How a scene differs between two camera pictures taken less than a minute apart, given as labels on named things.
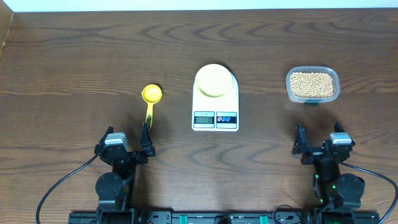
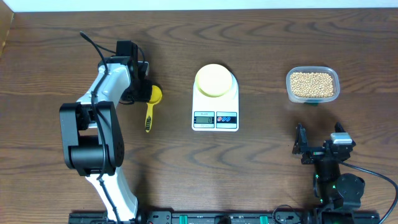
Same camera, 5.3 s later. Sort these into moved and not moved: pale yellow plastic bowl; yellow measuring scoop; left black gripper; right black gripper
Moved: left black gripper
Not moved: yellow measuring scoop; right black gripper; pale yellow plastic bowl
